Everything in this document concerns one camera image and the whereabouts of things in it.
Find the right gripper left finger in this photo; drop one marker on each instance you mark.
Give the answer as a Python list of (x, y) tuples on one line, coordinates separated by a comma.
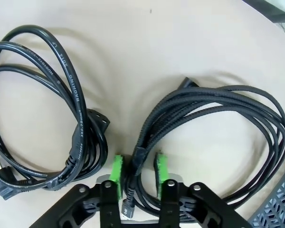
[(109, 204)]

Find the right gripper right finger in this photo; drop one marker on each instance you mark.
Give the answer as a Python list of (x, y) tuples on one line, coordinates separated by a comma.
[(171, 206)]

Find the grey-blue plastic basket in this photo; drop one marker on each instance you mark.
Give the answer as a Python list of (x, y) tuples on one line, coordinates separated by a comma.
[(275, 202)]

